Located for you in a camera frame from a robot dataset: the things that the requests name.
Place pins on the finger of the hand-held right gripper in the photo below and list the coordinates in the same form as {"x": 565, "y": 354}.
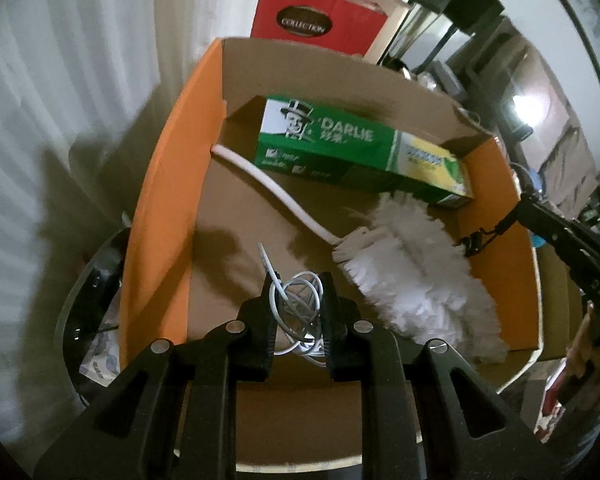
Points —
{"x": 565, "y": 230}
{"x": 597, "y": 290}

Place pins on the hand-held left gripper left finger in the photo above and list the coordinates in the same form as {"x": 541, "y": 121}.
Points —
{"x": 262, "y": 320}

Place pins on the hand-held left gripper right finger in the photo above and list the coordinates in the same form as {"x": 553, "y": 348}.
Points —
{"x": 332, "y": 325}

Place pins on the white fluffy duster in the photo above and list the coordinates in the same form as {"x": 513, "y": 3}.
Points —
{"x": 420, "y": 270}

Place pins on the orange cardboard box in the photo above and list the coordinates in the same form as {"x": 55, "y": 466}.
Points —
{"x": 165, "y": 185}

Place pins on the green toothpaste box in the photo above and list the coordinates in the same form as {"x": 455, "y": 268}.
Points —
{"x": 330, "y": 145}

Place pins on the brown sofa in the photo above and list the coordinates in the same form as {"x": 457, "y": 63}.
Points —
{"x": 565, "y": 160}

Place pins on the small desk lamp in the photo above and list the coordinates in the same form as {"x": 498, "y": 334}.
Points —
{"x": 522, "y": 110}

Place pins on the framed ink painting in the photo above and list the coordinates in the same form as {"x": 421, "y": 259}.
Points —
{"x": 587, "y": 25}

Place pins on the white curtain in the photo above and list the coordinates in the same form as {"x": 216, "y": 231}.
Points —
{"x": 80, "y": 85}

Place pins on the red paper gift bag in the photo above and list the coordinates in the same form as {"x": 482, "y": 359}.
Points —
{"x": 310, "y": 20}

